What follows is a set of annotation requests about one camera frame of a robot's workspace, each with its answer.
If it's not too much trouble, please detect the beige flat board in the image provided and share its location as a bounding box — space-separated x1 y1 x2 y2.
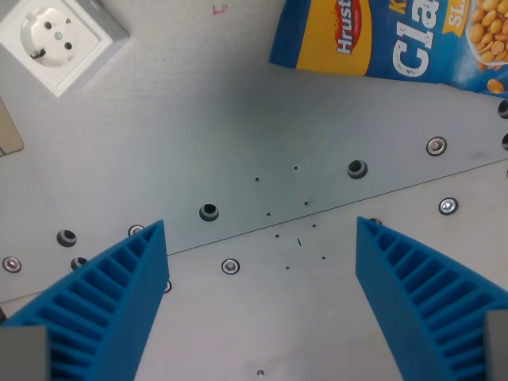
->
0 97 25 158

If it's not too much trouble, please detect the white wall socket grey box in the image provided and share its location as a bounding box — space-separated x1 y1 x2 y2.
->
0 0 131 98

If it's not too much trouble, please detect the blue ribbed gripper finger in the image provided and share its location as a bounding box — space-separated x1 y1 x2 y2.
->
355 216 508 381
0 219 171 381

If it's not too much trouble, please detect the blue yellow peanut snack bag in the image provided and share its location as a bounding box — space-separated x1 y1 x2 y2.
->
268 0 508 99

